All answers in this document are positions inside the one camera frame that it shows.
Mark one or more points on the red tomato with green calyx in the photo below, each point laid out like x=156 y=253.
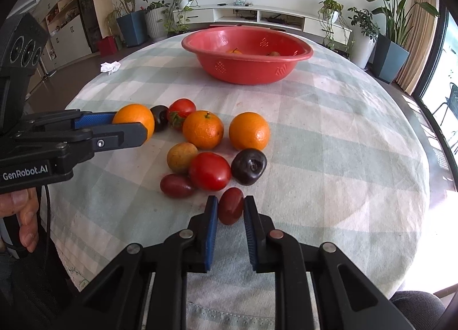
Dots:
x=184 y=108

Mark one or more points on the large-leaf plant dark pot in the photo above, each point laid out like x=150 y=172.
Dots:
x=390 y=60

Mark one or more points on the beige curtain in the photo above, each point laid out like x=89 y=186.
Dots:
x=418 y=47

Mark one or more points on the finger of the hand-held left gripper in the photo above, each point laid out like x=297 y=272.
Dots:
x=95 y=119
x=121 y=135

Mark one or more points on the yellow-brown round fruit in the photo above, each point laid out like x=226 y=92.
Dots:
x=181 y=157

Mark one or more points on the red storage box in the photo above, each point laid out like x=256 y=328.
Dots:
x=107 y=46

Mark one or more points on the orange with stem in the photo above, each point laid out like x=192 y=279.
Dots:
x=202 y=133
x=233 y=52

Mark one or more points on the white wall cabinet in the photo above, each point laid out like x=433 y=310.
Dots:
x=64 y=40

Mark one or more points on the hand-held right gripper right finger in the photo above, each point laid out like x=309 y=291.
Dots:
x=250 y=237

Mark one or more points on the red plastic basin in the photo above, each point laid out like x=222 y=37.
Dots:
x=247 y=69

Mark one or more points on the black mesh patio chair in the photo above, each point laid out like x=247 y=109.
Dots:
x=447 y=101

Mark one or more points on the person's left hand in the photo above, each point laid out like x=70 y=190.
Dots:
x=27 y=230

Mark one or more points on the smooth orange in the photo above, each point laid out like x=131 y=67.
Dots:
x=137 y=115
x=249 y=132

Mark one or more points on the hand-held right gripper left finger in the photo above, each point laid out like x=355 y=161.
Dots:
x=211 y=233

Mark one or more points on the person's dark clothed body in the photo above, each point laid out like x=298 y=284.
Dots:
x=35 y=287

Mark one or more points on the black framed glass door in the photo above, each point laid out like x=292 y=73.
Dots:
x=434 y=47

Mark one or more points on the bushy plant tall white pot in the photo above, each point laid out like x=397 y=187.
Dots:
x=363 y=47

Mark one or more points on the plant in white ribbed pot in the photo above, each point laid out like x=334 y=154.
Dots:
x=155 y=24

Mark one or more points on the black media device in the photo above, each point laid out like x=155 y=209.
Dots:
x=277 y=19

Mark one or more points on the large dark plum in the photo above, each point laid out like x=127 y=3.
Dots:
x=248 y=167

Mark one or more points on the small dark plum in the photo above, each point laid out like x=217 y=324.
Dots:
x=160 y=117

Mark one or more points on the small brownish red fruit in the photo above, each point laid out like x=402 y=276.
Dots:
x=274 y=53

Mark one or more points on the crumpled white tissue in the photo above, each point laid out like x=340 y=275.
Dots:
x=109 y=67

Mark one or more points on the tall tree plant blue pot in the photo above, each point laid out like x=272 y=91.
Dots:
x=132 y=28

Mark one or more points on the small oblong red tomato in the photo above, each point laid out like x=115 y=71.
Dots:
x=177 y=186
x=230 y=206

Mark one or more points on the large red tomato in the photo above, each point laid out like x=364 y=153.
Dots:
x=209 y=171

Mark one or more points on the white television cabinet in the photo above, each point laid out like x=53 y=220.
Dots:
x=229 y=12

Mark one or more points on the green white checkered tablecloth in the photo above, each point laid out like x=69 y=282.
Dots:
x=340 y=137

